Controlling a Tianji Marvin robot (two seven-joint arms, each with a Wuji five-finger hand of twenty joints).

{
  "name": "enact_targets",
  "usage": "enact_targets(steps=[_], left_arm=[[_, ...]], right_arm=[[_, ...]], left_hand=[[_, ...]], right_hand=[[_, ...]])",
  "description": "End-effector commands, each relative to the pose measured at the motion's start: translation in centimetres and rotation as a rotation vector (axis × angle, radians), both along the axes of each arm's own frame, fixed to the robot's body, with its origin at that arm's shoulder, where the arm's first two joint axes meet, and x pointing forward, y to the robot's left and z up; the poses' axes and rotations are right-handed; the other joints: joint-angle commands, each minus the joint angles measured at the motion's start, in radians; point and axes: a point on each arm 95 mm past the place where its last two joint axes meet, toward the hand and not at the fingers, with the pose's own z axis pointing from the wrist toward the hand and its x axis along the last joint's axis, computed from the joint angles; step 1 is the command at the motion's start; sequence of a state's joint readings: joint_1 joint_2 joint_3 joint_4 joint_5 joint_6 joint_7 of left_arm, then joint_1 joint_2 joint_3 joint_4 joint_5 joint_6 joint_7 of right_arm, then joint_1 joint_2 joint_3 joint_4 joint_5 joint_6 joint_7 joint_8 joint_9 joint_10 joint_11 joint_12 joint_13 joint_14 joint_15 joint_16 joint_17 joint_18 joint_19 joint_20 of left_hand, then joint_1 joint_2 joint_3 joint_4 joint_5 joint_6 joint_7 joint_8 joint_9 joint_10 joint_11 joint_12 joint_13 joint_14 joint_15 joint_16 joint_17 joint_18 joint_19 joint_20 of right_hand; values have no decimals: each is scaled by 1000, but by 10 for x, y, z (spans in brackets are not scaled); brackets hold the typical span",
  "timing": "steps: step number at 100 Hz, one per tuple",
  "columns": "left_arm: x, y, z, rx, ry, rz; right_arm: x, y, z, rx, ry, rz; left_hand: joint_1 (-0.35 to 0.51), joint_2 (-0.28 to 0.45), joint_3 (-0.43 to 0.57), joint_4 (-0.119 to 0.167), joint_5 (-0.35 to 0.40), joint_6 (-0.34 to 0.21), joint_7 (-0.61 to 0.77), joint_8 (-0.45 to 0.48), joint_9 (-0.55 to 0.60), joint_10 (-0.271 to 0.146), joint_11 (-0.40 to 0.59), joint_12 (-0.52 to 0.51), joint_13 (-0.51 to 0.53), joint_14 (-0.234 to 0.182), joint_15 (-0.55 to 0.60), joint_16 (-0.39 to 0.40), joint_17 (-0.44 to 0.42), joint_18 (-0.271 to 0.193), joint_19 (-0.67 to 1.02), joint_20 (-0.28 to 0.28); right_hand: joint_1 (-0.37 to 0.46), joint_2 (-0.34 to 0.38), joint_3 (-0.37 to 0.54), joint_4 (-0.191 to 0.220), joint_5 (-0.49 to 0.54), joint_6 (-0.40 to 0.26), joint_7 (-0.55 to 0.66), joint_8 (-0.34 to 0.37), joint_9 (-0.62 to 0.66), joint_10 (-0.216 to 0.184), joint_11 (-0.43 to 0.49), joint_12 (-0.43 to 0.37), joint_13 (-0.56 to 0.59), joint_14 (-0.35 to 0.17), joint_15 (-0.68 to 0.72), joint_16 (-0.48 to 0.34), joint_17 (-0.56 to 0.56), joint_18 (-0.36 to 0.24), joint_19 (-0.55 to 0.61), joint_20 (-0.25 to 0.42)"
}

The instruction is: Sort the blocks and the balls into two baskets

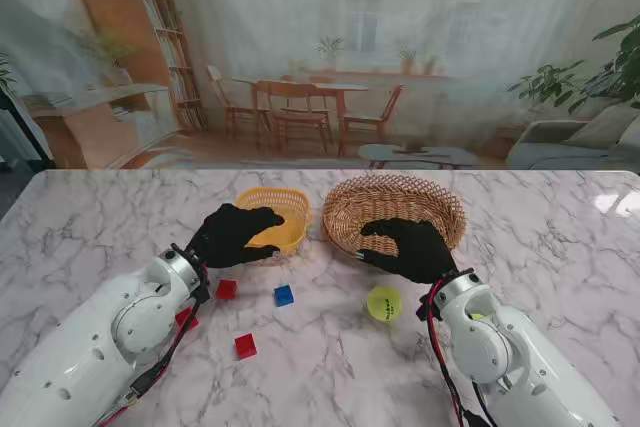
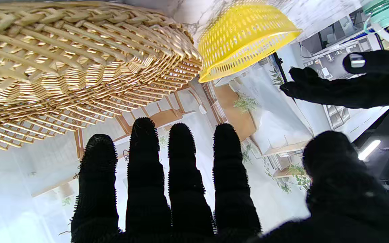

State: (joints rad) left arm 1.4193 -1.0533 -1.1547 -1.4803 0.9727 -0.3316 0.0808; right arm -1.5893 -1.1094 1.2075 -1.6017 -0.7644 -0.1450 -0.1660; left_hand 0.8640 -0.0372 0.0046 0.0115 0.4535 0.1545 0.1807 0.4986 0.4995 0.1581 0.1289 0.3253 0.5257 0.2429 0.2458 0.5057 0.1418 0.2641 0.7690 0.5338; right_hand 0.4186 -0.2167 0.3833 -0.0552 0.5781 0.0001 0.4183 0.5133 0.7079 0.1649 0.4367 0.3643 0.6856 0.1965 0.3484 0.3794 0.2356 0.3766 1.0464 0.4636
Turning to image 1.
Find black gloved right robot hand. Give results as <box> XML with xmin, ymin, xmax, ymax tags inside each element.
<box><xmin>355</xmin><ymin>218</ymin><xmax>460</xmax><ymax>285</ymax></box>

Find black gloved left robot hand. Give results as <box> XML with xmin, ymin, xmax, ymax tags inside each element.
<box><xmin>187</xmin><ymin>203</ymin><xmax>286</xmax><ymax>271</ymax></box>

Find brown wicker basket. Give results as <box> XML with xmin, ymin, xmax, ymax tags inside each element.
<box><xmin>321</xmin><ymin>174</ymin><xmax>467</xmax><ymax>259</ymax></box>

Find yellow plastic basket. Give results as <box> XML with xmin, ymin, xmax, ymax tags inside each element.
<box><xmin>233</xmin><ymin>187</ymin><xmax>315</xmax><ymax>256</ymax></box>

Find black stand pole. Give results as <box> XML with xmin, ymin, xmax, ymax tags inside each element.
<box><xmin>0</xmin><ymin>91</ymin><xmax>56</xmax><ymax>168</ymax></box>

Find printed room scene backdrop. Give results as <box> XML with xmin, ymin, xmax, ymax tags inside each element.
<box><xmin>0</xmin><ymin>0</ymin><xmax>640</xmax><ymax>171</ymax></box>

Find red black right arm cable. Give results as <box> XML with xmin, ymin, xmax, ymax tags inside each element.
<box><xmin>417</xmin><ymin>279</ymin><xmax>496</xmax><ymax>427</ymax></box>

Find red black arm cable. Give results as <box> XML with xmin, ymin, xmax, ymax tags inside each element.
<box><xmin>417</xmin><ymin>279</ymin><xmax>496</xmax><ymax>427</ymax></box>
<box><xmin>94</xmin><ymin>266</ymin><xmax>211</xmax><ymax>427</ymax></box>

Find red black left arm cable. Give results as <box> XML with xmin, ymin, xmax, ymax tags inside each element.
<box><xmin>94</xmin><ymin>266</ymin><xmax>211</xmax><ymax>427</ymax></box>

